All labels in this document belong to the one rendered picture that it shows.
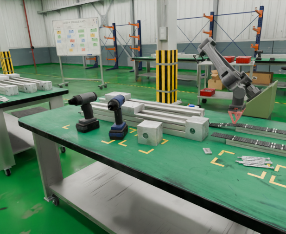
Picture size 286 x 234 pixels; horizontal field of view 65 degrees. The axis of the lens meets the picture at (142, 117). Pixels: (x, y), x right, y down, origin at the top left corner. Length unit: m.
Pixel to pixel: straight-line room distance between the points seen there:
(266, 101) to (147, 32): 9.76
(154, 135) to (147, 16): 10.12
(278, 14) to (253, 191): 8.23
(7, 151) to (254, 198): 2.30
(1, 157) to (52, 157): 0.85
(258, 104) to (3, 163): 2.34
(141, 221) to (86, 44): 5.89
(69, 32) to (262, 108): 6.23
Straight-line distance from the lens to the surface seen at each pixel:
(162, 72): 4.58
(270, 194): 0.88
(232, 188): 0.86
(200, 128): 1.15
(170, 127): 1.22
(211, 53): 1.45
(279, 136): 1.32
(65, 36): 7.29
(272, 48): 8.89
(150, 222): 1.52
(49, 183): 1.97
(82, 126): 1.32
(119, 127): 1.18
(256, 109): 1.61
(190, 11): 9.90
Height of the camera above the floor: 1.26
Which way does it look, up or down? 18 degrees down
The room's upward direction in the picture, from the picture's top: 2 degrees counter-clockwise
